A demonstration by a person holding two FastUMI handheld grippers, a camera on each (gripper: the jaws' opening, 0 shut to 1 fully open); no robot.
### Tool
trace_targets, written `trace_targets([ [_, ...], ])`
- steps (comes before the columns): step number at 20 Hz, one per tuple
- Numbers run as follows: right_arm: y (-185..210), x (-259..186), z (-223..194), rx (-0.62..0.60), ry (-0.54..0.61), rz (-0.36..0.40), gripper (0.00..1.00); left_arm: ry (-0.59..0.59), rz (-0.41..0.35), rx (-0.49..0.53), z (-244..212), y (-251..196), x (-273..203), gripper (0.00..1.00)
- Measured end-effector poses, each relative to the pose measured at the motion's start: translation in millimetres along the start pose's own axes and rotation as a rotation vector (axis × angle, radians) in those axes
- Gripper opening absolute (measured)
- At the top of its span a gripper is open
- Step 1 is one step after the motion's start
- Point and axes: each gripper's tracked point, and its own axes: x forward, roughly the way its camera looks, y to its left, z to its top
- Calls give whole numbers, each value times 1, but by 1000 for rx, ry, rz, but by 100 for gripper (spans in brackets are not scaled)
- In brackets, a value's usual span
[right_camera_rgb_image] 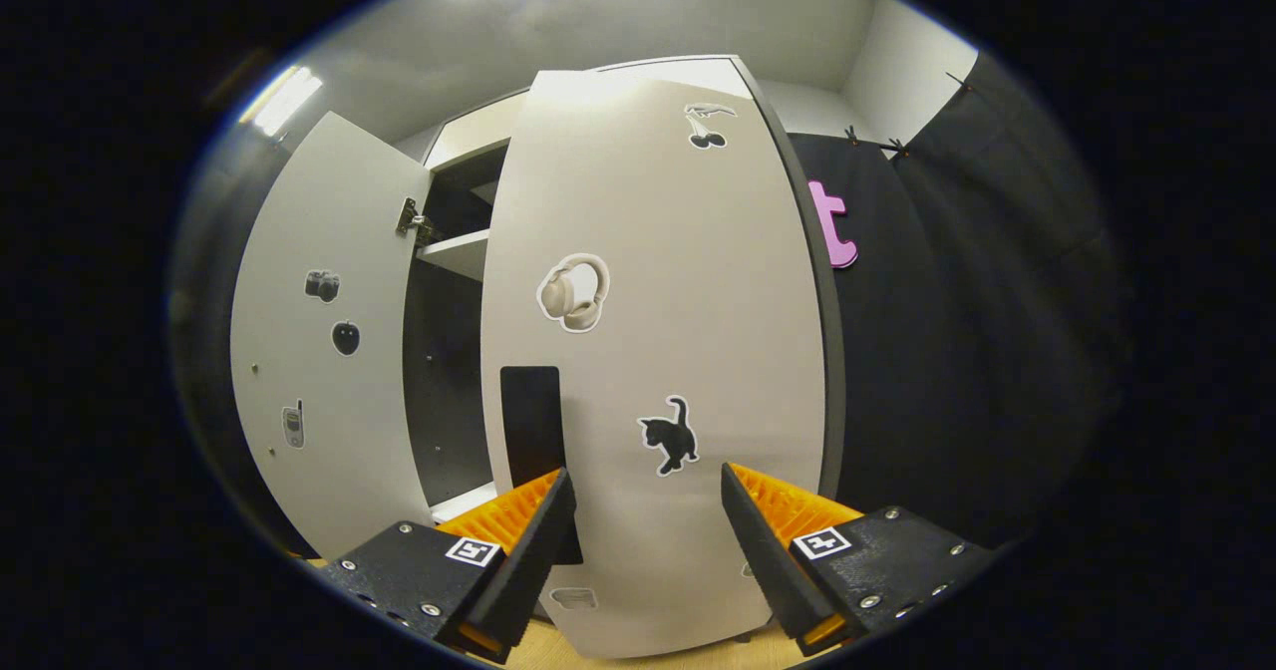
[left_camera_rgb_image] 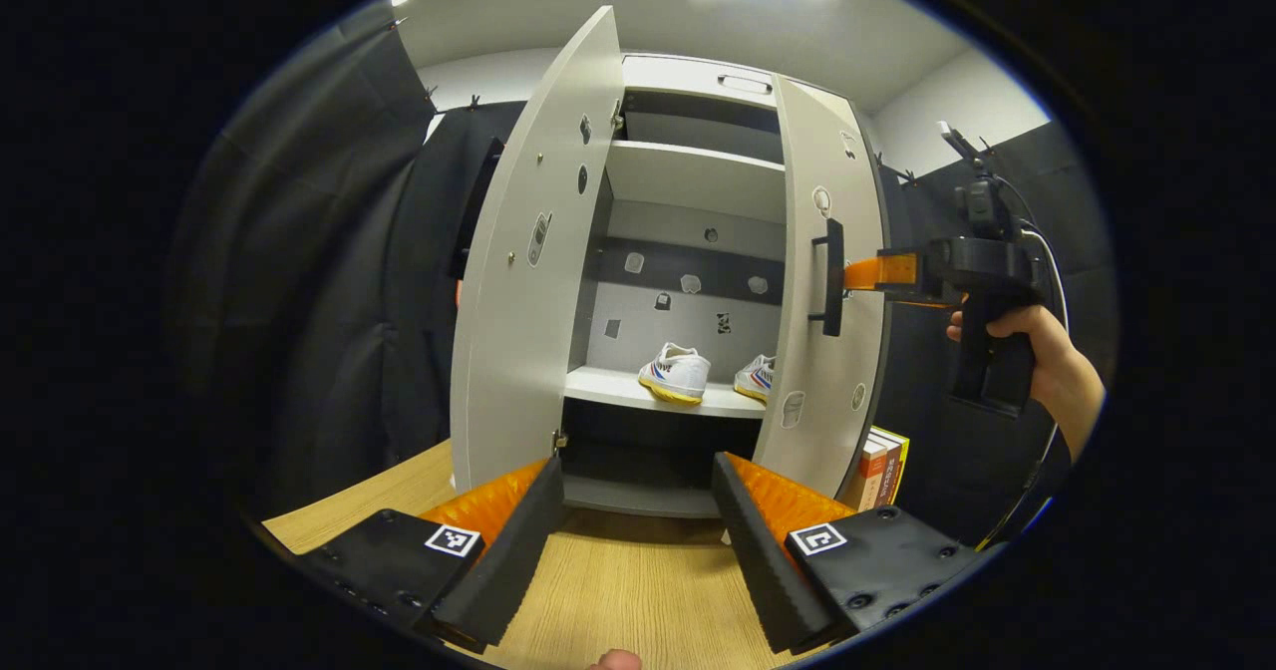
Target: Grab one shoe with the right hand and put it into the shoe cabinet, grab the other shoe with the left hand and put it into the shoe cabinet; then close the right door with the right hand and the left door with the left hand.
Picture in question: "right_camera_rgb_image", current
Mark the white door with phone sticker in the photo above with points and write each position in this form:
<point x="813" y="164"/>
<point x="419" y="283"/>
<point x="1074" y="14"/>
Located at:
<point x="319" y="401"/>

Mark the white cabinet drawer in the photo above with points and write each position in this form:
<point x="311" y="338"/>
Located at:
<point x="469" y="132"/>

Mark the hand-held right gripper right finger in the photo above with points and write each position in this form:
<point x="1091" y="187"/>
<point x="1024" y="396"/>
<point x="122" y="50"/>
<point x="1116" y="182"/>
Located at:
<point x="768" y="570"/>

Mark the small ceiling light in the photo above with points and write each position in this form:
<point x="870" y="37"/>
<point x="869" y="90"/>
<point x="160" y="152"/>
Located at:
<point x="282" y="100"/>

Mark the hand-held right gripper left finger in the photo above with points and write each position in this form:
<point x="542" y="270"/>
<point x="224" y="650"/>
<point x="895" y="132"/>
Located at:
<point x="528" y="570"/>

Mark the white shoe cabinet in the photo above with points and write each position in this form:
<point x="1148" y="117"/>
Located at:
<point x="459" y="254"/>

